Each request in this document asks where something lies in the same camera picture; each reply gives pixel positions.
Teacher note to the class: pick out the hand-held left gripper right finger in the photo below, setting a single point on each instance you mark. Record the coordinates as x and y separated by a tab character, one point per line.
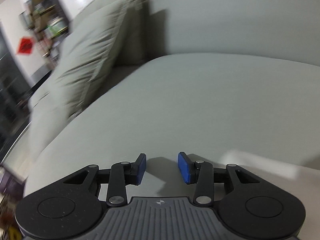
183	168

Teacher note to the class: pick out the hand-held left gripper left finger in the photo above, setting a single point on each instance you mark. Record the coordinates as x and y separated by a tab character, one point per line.
141	166

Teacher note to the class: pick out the white t-shirt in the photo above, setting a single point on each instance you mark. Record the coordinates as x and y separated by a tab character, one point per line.
262	165

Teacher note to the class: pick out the grey sofa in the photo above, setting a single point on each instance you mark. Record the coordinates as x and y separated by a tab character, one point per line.
200	92

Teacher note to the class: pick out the grey pillow with piping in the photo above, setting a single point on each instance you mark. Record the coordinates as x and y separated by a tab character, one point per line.
95	50

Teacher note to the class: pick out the dark glass door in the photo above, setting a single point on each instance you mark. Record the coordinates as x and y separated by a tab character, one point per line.
10	92

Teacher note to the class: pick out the wooden bookshelf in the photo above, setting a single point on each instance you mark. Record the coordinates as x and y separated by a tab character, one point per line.
45	17

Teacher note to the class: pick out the red paper wall decoration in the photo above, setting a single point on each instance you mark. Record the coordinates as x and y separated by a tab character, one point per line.
25	46

